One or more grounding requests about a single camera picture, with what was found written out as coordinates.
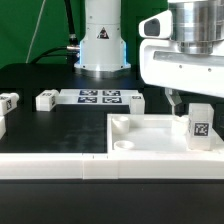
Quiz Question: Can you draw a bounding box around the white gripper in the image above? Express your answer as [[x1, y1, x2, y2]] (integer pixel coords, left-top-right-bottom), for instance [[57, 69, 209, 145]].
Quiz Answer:
[[139, 9, 224, 114]]

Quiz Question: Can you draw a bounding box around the white square table top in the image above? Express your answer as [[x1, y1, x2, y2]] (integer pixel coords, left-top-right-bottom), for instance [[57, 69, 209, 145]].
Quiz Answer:
[[106, 112, 224, 155]]

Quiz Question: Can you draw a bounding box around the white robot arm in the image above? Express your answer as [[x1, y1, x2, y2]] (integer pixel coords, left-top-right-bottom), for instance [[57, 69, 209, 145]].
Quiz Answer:
[[74, 0, 167, 77]]

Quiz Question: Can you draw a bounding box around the white obstacle fence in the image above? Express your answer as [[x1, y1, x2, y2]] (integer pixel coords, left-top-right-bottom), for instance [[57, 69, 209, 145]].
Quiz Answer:
[[0, 117, 224, 180]]

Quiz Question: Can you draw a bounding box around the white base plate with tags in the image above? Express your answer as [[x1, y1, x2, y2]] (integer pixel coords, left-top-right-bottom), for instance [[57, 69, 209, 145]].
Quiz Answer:
[[58, 89, 140, 105]]

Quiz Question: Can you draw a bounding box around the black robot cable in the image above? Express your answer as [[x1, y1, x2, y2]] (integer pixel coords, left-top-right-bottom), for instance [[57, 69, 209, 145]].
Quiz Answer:
[[29, 0, 81, 64]]

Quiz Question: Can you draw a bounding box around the thin white cable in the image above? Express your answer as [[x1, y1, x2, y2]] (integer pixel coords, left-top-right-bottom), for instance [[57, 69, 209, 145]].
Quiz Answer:
[[25, 0, 48, 64]]

